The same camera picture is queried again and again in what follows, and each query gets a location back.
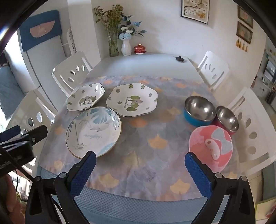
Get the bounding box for red lidded teacup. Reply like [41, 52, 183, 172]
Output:
[134, 44, 147, 55]

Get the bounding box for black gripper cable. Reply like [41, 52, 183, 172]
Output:
[0, 149, 35, 183]

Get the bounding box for white leaf patterned panel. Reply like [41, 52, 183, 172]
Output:
[66, 27, 77, 54]

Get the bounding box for cluttered shelf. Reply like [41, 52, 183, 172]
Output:
[251, 37, 276, 106]

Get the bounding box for blue fabric appliance cover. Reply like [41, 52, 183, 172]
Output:
[19, 10, 63, 52]

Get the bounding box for pastel coloured board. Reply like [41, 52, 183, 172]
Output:
[254, 197, 276, 224]

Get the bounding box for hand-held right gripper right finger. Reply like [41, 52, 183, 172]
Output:
[185, 152, 256, 224]

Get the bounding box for light blue mesh chair cover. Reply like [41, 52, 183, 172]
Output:
[37, 167, 218, 224]

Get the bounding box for dried green flower bunch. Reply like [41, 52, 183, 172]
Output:
[93, 4, 124, 43]

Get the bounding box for blue artificial flowers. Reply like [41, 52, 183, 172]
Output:
[117, 15, 147, 41]

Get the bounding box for clear glass vase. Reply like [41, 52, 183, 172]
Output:
[108, 35, 120, 57]

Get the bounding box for white refrigerator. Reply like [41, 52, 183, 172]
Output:
[17, 10, 71, 106]

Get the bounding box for yellow tassel ornaments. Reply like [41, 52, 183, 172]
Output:
[236, 39, 248, 52]

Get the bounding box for pink bow print bowl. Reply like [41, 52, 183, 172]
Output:
[189, 125, 233, 173]

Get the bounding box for round leaf print plate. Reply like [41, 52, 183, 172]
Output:
[66, 106, 122, 159]

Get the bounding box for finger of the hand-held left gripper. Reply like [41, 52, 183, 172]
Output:
[0, 126, 21, 141]
[22, 125, 48, 141]

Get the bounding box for small framed picture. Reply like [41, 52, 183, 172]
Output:
[237, 5, 254, 28]
[236, 21, 253, 44]

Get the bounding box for person's left hand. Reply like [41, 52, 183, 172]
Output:
[0, 173, 21, 216]

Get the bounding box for white ceramic vase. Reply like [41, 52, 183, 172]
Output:
[121, 39, 132, 56]

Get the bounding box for leaf patterned tablecloth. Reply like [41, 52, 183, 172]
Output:
[38, 75, 240, 202]

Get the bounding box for white cutout chair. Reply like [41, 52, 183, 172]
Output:
[195, 50, 230, 92]
[224, 86, 276, 179]
[5, 89, 58, 140]
[51, 50, 93, 97]

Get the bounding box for large blue steel bowl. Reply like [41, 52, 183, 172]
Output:
[183, 96, 216, 127]

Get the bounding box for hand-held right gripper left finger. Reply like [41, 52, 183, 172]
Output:
[25, 151, 97, 224]

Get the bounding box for blue blanket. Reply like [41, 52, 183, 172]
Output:
[0, 65, 24, 121]

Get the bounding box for small red steel bowl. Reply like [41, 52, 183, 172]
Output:
[212, 105, 240, 136]

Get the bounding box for large framed floral picture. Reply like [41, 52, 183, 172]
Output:
[181, 0, 210, 24]

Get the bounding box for small hexagonal tree print plate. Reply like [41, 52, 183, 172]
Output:
[66, 83, 106, 112]

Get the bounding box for large hexagonal tree print plate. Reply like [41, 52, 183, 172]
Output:
[106, 82, 159, 118]

